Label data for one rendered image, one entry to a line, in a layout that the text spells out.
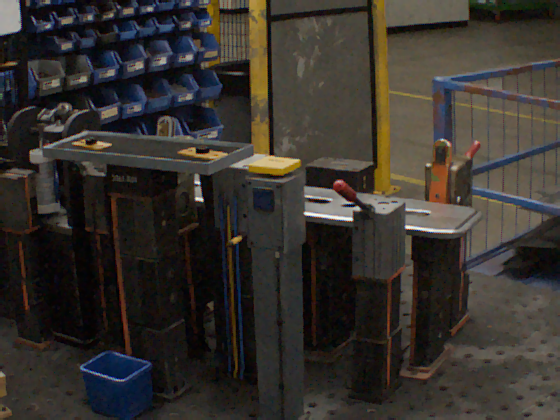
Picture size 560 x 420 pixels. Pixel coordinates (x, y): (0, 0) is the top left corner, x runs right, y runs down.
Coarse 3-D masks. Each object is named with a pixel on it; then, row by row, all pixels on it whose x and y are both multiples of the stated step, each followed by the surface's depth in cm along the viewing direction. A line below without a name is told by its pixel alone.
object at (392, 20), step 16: (384, 0) 1287; (400, 0) 1309; (416, 0) 1333; (432, 0) 1359; (448, 0) 1385; (464, 0) 1413; (400, 16) 1315; (416, 16) 1339; (432, 16) 1364; (448, 16) 1391; (464, 16) 1419; (400, 32) 1324
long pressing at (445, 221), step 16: (320, 192) 205; (336, 192) 205; (320, 208) 195; (336, 208) 195; (352, 208) 194; (416, 208) 193; (432, 208) 193; (448, 208) 192; (464, 208) 192; (336, 224) 189; (352, 224) 187; (416, 224) 183; (432, 224) 183; (448, 224) 183; (464, 224) 184
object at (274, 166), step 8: (264, 160) 164; (272, 160) 164; (280, 160) 164; (288, 160) 164; (296, 160) 164; (248, 168) 162; (256, 168) 161; (264, 168) 161; (272, 168) 160; (280, 168) 159; (288, 168) 161; (296, 168) 163; (272, 176) 162
